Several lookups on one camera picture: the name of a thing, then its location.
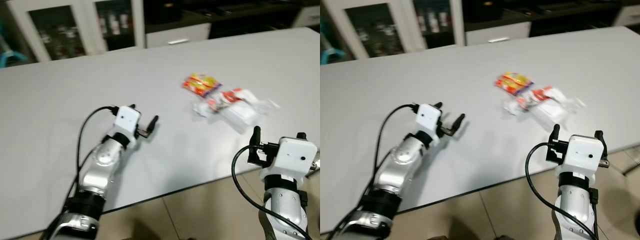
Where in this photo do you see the white foam tray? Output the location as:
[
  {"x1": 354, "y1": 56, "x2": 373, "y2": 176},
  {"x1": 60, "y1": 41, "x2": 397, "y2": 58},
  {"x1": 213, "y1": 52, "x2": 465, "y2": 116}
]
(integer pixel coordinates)
[
  {"x1": 219, "y1": 99, "x2": 267, "y2": 135},
  {"x1": 531, "y1": 97, "x2": 586, "y2": 132}
]

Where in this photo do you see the red white plastic wrapper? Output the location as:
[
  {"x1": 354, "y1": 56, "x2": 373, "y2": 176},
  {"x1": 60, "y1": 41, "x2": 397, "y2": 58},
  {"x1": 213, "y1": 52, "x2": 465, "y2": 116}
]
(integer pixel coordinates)
[
  {"x1": 206, "y1": 87, "x2": 259, "y2": 114},
  {"x1": 517, "y1": 86, "x2": 571, "y2": 111}
]

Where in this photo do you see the small white tissue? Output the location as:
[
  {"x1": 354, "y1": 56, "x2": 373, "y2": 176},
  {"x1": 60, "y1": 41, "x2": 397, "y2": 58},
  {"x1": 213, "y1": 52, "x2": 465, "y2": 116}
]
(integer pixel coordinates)
[
  {"x1": 504, "y1": 99, "x2": 528, "y2": 117},
  {"x1": 193, "y1": 101, "x2": 217, "y2": 119}
]

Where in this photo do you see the yellow red snack wrapper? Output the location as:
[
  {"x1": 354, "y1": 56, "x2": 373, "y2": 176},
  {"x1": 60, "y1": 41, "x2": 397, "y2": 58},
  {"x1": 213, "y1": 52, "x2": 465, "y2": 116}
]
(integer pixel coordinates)
[
  {"x1": 181, "y1": 72, "x2": 223, "y2": 99},
  {"x1": 494, "y1": 71, "x2": 535, "y2": 97}
]

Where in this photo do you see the blue plastic stool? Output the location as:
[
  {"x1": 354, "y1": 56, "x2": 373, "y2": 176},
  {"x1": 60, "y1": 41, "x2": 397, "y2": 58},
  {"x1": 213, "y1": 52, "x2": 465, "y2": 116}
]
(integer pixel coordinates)
[
  {"x1": 320, "y1": 17, "x2": 347, "y2": 66},
  {"x1": 0, "y1": 17, "x2": 29, "y2": 69}
]

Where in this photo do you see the white glass door cabinet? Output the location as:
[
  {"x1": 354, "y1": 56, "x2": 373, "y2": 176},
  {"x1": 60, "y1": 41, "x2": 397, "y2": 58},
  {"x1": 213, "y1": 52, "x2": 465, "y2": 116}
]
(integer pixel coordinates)
[
  {"x1": 322, "y1": 0, "x2": 466, "y2": 61},
  {"x1": 6, "y1": 0, "x2": 147, "y2": 64}
]

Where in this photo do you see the black box on shelf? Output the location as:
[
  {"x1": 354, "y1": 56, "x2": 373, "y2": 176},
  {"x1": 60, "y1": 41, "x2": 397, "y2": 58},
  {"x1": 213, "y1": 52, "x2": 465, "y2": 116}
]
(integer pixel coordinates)
[
  {"x1": 462, "y1": 0, "x2": 505, "y2": 23},
  {"x1": 144, "y1": 0, "x2": 184, "y2": 26}
]

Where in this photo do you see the plain white drawer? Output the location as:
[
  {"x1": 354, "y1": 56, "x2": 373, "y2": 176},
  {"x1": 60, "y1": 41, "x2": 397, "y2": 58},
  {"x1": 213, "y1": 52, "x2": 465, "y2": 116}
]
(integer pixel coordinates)
[{"x1": 612, "y1": 4, "x2": 640, "y2": 27}]

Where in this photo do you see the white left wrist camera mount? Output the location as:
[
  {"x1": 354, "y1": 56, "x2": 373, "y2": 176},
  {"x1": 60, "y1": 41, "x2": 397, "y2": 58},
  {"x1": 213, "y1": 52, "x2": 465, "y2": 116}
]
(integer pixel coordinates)
[
  {"x1": 113, "y1": 106, "x2": 142, "y2": 137},
  {"x1": 416, "y1": 103, "x2": 443, "y2": 135}
]

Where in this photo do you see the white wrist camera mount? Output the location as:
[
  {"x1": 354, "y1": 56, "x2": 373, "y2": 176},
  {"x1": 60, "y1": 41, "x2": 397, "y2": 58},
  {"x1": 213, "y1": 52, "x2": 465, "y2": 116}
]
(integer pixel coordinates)
[
  {"x1": 259, "y1": 136, "x2": 319, "y2": 182},
  {"x1": 416, "y1": 103, "x2": 443, "y2": 135},
  {"x1": 554, "y1": 134, "x2": 607, "y2": 182},
  {"x1": 113, "y1": 106, "x2": 142, "y2": 137}
]

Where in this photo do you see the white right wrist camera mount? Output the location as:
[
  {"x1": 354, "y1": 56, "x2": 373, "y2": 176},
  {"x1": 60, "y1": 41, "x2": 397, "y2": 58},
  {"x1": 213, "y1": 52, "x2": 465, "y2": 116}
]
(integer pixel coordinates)
[
  {"x1": 259, "y1": 136, "x2": 319, "y2": 182},
  {"x1": 554, "y1": 134, "x2": 607, "y2": 182}
]

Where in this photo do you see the white drawer with handle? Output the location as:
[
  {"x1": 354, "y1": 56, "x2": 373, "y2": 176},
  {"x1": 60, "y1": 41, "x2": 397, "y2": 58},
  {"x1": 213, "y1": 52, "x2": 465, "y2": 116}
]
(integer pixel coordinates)
[
  {"x1": 144, "y1": 22, "x2": 212, "y2": 50},
  {"x1": 464, "y1": 22, "x2": 532, "y2": 47}
]

